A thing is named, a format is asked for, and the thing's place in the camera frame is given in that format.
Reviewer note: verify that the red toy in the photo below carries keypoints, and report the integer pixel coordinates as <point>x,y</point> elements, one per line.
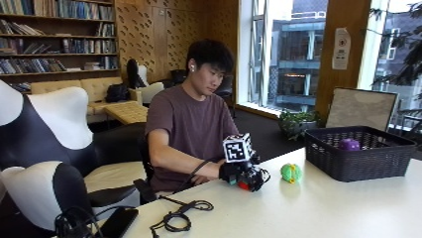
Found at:
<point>243,185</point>

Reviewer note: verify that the green round toy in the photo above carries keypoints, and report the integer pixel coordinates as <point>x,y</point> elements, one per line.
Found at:
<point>292,173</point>

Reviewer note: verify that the white marker cube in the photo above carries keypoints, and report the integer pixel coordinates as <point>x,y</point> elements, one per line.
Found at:
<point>238,147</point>

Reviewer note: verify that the potted green plant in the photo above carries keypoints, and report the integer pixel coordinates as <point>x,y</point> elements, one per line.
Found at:
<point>299,121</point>

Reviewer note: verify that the maroon t-shirt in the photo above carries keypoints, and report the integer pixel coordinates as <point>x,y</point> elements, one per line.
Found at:
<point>194,129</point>

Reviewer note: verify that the the person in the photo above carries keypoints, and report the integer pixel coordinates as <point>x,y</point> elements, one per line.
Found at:
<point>194,125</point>

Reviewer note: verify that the purple toy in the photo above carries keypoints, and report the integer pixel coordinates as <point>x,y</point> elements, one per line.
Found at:
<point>350,144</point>

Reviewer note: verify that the black woven basket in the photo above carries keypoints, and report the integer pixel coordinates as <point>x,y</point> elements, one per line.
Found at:
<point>359,162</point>

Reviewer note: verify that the black office chair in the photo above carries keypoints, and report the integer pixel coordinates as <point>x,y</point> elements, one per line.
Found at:
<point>146,172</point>

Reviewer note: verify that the framed grey board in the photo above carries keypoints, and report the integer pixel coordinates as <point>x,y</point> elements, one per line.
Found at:
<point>362,107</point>

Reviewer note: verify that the black smartphone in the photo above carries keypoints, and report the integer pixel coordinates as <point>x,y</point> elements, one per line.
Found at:
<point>119,222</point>

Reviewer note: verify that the beige tufted ottoman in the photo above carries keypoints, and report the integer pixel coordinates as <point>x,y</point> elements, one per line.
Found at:
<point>127,112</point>

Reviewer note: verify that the white earbud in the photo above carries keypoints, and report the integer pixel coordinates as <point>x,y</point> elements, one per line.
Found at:
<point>192,66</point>

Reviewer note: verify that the black white background chair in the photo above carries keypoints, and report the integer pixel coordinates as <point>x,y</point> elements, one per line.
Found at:
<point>138,77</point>

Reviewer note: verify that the black backpack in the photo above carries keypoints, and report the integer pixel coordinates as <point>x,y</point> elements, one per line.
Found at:
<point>117,93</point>

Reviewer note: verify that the beige leather sofa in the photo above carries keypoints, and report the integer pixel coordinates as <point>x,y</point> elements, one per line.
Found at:
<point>89,92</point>

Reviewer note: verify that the small black white armchair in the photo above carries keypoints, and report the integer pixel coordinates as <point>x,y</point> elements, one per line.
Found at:
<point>39,195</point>

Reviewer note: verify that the large black white armchair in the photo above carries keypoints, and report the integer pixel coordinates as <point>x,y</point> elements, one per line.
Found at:
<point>45,132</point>

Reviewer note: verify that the wooden bookshelf with books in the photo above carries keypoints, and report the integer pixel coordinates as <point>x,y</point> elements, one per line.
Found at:
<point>58,36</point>

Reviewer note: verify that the white wall sign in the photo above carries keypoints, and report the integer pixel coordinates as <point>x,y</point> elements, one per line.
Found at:
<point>342,48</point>

